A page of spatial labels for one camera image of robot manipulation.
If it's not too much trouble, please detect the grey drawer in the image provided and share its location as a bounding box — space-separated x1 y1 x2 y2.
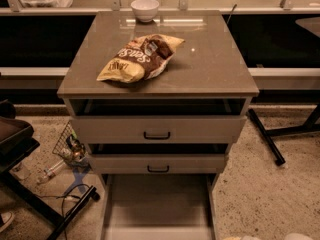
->
88 154 227 174
71 116 246 144
99 174 218 240

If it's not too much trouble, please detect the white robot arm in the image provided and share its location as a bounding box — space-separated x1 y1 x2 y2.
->
223 233 313 240

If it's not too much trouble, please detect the grey drawer cabinet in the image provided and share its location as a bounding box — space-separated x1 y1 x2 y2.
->
56 9 260 240

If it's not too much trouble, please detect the yellow brown chip bag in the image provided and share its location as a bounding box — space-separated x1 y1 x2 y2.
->
97 34 184 83

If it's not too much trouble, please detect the white ceramic bowl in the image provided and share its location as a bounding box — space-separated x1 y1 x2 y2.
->
131 0 160 23

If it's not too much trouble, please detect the clear plastic bottle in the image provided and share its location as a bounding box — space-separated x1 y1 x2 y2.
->
37 160 67 184

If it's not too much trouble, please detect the dark tray on table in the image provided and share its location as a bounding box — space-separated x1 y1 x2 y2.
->
0 117 34 157

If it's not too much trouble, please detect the black stand base right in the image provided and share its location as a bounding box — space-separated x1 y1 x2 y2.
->
248 104 320 166

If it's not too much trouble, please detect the wire mesh basket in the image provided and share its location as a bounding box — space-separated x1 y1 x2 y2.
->
53 122 89 168

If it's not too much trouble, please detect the black cable on floor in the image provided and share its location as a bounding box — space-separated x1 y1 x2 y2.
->
35 183 92 240

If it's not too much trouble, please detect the black table leg frame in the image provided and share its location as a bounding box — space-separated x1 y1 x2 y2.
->
0 137 100 240

